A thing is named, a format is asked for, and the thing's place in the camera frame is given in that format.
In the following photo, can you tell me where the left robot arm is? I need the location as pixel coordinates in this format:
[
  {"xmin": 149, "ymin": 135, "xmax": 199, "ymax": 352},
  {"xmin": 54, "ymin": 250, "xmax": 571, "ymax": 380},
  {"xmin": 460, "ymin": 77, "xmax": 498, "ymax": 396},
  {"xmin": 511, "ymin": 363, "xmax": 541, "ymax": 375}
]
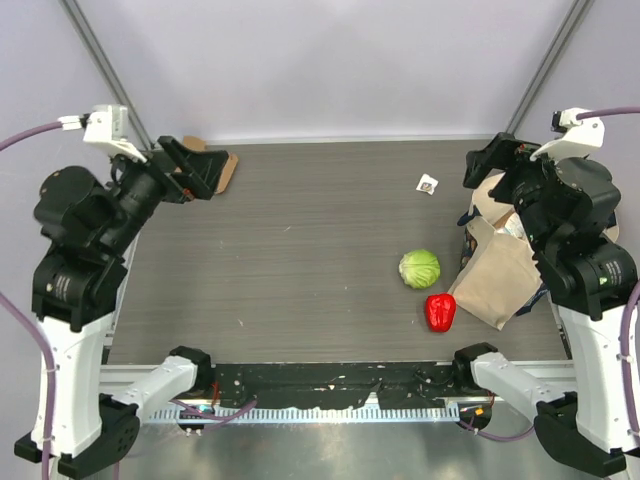
[{"xmin": 14, "ymin": 136, "xmax": 238, "ymax": 479}]

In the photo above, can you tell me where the red bell pepper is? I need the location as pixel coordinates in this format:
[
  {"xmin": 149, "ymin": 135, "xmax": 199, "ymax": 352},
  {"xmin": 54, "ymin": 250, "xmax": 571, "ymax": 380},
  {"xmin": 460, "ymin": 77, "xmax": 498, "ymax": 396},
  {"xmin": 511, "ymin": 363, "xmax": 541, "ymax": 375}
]
[{"xmin": 425, "ymin": 293, "xmax": 457, "ymax": 333}]

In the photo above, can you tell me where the aluminium frame post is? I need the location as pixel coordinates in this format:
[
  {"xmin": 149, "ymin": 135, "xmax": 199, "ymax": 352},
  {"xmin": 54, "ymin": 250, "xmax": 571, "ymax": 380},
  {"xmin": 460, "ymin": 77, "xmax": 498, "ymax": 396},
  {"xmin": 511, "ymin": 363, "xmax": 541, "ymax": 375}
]
[
  {"xmin": 59, "ymin": 0, "xmax": 154, "ymax": 149},
  {"xmin": 505, "ymin": 0, "xmax": 594, "ymax": 134}
]

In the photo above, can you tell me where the beige canvas tote bag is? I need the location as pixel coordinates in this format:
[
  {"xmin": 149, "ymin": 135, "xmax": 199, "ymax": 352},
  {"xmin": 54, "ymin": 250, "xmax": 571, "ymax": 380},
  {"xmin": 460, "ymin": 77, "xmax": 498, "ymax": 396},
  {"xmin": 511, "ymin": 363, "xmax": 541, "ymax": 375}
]
[{"xmin": 446, "ymin": 172, "xmax": 621, "ymax": 332}]

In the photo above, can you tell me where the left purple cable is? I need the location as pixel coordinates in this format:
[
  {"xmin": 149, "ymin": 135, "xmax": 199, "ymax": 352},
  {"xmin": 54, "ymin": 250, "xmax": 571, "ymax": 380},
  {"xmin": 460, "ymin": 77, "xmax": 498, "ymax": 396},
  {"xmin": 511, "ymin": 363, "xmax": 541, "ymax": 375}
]
[{"xmin": 0, "ymin": 122, "xmax": 66, "ymax": 480}]

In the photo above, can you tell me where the white slotted cable duct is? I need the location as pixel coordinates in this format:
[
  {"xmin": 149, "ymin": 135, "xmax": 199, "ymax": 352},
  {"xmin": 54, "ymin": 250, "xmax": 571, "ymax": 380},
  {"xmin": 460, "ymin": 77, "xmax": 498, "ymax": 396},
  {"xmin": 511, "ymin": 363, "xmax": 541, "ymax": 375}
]
[{"xmin": 145, "ymin": 403, "xmax": 460, "ymax": 425}]

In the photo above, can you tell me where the purple cable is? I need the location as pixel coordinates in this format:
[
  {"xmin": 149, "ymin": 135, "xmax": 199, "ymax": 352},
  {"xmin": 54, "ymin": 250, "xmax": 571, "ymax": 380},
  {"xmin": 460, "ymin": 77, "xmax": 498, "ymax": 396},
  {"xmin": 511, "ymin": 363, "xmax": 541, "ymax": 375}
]
[
  {"xmin": 0, "ymin": 122, "xmax": 66, "ymax": 480},
  {"xmin": 457, "ymin": 106, "xmax": 640, "ymax": 442}
]

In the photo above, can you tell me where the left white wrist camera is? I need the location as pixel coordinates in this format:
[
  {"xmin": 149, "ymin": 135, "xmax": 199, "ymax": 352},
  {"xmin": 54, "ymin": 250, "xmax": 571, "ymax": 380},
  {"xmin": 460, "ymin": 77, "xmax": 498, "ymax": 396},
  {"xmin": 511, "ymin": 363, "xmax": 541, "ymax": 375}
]
[{"xmin": 58, "ymin": 104, "xmax": 147, "ymax": 163}]

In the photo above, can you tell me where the small white wrapper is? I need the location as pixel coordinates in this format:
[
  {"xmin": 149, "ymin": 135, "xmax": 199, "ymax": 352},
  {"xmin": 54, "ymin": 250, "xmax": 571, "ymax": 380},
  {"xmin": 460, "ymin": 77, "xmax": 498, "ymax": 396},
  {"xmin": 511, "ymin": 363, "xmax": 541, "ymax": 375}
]
[{"xmin": 416, "ymin": 174, "xmax": 439, "ymax": 195}]

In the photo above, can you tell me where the left aluminium frame post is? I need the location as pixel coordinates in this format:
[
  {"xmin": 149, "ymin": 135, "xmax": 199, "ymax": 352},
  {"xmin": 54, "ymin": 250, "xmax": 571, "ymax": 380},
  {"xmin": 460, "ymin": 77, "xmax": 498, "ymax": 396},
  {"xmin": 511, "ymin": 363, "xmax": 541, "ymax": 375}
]
[{"xmin": 59, "ymin": 0, "xmax": 154, "ymax": 149}]

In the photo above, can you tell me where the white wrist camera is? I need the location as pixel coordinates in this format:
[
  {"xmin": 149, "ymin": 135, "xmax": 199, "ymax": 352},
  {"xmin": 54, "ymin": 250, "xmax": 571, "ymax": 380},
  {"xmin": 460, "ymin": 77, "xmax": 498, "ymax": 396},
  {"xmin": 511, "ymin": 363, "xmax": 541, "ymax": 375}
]
[
  {"xmin": 529, "ymin": 108, "xmax": 605, "ymax": 162},
  {"xmin": 58, "ymin": 104, "xmax": 147, "ymax": 163}
]

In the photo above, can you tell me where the right aluminium frame post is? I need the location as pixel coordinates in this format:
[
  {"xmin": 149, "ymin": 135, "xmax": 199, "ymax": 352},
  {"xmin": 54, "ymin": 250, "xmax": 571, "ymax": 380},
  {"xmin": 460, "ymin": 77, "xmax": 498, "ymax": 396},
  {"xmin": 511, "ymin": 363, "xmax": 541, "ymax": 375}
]
[{"xmin": 505, "ymin": 0, "xmax": 594, "ymax": 134}]

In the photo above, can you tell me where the green cabbage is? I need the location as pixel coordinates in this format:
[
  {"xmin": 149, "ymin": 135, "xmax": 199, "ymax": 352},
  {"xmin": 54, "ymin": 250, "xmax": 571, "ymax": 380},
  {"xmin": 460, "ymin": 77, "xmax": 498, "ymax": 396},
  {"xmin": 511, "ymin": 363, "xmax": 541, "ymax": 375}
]
[{"xmin": 398, "ymin": 249, "xmax": 441, "ymax": 289}]

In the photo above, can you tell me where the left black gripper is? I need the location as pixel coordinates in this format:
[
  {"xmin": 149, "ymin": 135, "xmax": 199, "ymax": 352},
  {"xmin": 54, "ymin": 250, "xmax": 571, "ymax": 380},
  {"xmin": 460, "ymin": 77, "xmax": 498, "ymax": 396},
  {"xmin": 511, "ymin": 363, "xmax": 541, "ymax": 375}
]
[{"xmin": 104, "ymin": 132, "xmax": 232, "ymax": 251}]

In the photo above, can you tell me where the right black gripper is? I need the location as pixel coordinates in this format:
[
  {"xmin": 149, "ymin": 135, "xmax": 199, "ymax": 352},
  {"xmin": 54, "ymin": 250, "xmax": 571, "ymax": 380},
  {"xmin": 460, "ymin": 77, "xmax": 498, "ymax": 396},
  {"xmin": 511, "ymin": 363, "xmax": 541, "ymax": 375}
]
[{"xmin": 460, "ymin": 129, "xmax": 555, "ymax": 249}]

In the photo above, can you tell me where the brown cardboard paper box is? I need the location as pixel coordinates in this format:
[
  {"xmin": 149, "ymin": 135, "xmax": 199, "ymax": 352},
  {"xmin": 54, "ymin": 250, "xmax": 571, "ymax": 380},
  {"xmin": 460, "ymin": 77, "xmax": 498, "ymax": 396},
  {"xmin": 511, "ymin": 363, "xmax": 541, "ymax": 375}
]
[{"xmin": 183, "ymin": 136, "xmax": 239, "ymax": 195}]

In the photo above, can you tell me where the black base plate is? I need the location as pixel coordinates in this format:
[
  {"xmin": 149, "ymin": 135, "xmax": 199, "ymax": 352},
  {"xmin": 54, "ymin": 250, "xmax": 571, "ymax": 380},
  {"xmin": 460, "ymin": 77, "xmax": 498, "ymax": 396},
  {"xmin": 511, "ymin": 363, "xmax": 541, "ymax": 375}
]
[{"xmin": 172, "ymin": 361, "xmax": 494, "ymax": 412}]

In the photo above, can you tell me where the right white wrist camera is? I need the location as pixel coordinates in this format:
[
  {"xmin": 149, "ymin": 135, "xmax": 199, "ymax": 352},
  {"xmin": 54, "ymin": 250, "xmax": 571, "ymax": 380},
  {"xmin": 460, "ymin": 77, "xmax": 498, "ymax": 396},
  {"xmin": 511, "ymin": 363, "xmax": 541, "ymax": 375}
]
[{"xmin": 529, "ymin": 108, "xmax": 605, "ymax": 162}]

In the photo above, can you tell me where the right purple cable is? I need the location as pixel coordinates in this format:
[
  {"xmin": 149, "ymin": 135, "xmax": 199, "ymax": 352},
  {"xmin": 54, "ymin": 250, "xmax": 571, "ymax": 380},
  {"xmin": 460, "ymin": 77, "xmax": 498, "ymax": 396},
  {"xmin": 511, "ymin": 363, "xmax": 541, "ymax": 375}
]
[{"xmin": 457, "ymin": 106, "xmax": 640, "ymax": 442}]

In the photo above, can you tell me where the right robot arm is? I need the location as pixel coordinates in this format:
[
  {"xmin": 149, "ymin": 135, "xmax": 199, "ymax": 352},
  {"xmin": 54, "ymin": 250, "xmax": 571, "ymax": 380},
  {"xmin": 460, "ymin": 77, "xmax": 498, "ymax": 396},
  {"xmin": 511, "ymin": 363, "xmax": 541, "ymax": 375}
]
[{"xmin": 451, "ymin": 132, "xmax": 639, "ymax": 478}]

